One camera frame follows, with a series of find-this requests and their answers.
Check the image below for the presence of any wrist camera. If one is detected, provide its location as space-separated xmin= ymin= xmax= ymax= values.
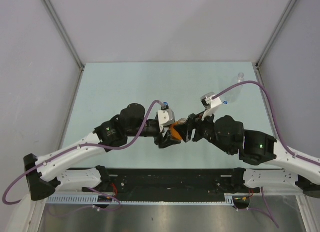
xmin=200 ymin=92 xmax=222 ymax=121
xmin=157 ymin=108 xmax=176 ymax=131

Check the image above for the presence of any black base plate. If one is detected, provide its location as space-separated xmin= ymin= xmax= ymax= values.
xmin=94 ymin=168 xmax=261 ymax=194

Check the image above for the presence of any slotted cable duct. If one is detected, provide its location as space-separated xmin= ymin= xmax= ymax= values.
xmin=46 ymin=193 xmax=251 ymax=208

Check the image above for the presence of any right aluminium frame post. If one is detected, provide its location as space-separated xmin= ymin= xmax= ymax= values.
xmin=255 ymin=0 xmax=299 ymax=69

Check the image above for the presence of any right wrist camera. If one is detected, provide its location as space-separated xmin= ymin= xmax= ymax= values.
xmin=200 ymin=92 xmax=222 ymax=121

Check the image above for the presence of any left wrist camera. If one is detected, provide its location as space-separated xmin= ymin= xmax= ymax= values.
xmin=157 ymin=108 xmax=176 ymax=131

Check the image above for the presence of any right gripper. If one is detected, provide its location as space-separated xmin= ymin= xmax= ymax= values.
xmin=174 ymin=107 xmax=234 ymax=155

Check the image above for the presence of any orange bottle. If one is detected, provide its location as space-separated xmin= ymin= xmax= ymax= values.
xmin=169 ymin=118 xmax=187 ymax=140

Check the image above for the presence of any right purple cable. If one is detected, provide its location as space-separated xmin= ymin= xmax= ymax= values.
xmin=213 ymin=80 xmax=320 ymax=166

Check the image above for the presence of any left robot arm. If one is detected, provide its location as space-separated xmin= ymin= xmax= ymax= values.
xmin=23 ymin=103 xmax=182 ymax=201

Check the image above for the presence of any clear plastic bottle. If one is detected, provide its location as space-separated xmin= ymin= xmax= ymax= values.
xmin=223 ymin=72 xmax=245 ymax=103

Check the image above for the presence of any aluminium frame post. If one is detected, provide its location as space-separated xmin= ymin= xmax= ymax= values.
xmin=41 ymin=0 xmax=85 ymax=70
xmin=255 ymin=0 xmax=299 ymax=69

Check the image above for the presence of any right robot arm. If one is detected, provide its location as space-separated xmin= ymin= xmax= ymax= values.
xmin=173 ymin=113 xmax=320 ymax=198

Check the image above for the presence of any left aluminium frame post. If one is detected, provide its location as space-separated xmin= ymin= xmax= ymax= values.
xmin=41 ymin=0 xmax=85 ymax=70

